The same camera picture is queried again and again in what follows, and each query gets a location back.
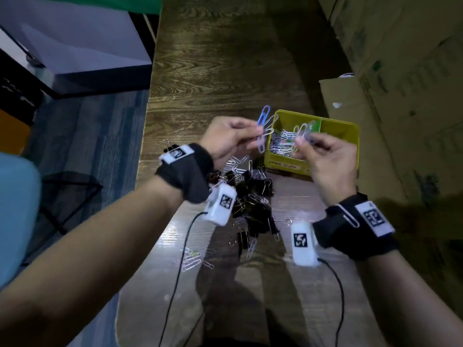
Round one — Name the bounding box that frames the person's left hand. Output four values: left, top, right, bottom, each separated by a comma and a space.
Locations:
198, 116, 265, 171

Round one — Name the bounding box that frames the person's right hand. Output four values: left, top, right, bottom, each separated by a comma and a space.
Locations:
293, 133, 359, 208

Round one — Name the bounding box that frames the yellow divided sorting bin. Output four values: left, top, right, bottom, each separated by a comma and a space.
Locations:
263, 109, 361, 177

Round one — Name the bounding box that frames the bunch of coloured paper clips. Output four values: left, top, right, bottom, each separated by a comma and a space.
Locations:
247, 104, 279, 155
293, 120, 317, 145

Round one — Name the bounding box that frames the large white paper clip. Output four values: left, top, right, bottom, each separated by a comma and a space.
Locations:
334, 204, 361, 229

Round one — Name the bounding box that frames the small heap of paper clips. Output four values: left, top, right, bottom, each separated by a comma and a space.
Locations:
268, 129, 301, 158

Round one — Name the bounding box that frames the group of black binder clips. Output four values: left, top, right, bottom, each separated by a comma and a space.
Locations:
208, 155, 294, 250

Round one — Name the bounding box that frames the pile of coloured paper clips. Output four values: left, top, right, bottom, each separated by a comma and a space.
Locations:
180, 154, 281, 273

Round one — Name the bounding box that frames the person's right forearm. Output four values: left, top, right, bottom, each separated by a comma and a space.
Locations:
356, 249, 463, 347

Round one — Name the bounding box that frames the person's left forearm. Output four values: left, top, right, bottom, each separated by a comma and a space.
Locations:
0, 175, 184, 347

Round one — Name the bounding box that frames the brown cardboard box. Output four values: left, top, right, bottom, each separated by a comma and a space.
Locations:
318, 0, 463, 322

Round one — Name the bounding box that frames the person's black clothing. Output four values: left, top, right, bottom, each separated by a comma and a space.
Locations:
202, 337, 301, 347

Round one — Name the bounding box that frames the black wristband with markers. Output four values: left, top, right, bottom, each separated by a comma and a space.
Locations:
154, 142, 215, 205
313, 192, 400, 261

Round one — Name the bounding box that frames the wooden table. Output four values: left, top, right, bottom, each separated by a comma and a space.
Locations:
115, 0, 388, 347

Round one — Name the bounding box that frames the white cabinet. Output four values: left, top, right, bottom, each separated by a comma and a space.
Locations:
0, 0, 152, 100

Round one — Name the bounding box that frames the black shelf unit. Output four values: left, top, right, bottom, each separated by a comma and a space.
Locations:
0, 48, 44, 125

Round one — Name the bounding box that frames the light blue chair seat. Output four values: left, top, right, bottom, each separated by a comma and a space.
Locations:
0, 152, 42, 288

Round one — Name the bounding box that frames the black cable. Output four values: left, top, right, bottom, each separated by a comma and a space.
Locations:
158, 212, 209, 347
317, 258, 346, 347

